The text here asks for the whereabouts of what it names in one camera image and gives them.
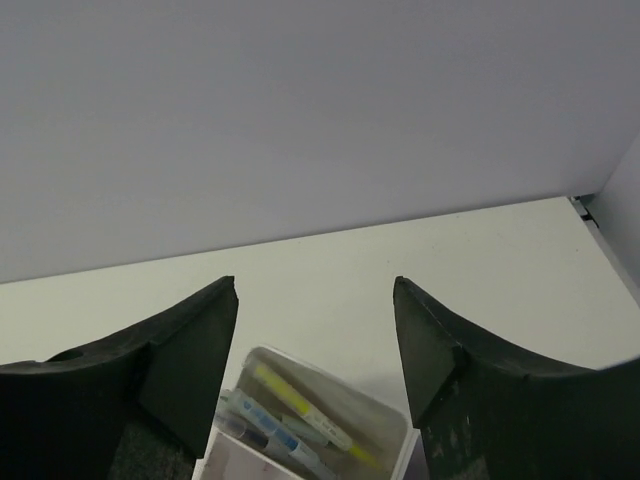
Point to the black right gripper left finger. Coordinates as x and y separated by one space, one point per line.
137 404

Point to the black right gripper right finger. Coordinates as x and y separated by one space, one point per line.
489 409

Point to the white blue pen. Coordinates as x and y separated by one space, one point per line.
253 412

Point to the yellow highlighter pen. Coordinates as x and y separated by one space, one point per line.
303 407

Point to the green pen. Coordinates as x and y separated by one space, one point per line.
321 431

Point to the white compartment container right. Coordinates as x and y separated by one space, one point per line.
238 450

